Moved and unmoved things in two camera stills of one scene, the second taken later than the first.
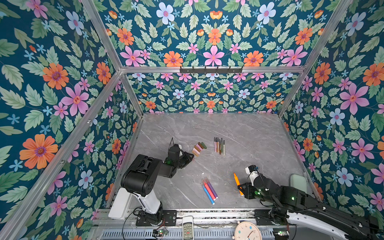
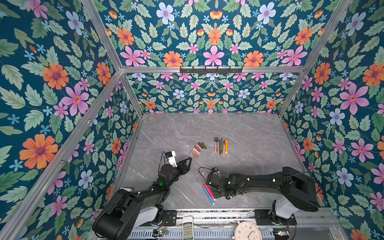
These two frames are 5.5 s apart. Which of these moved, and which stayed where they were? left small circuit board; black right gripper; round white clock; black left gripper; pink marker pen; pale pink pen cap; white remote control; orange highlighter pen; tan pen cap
Moved: orange highlighter pen; black left gripper; black right gripper
Stayed: tan pen cap; round white clock; pale pink pen cap; white remote control; pink marker pen; left small circuit board
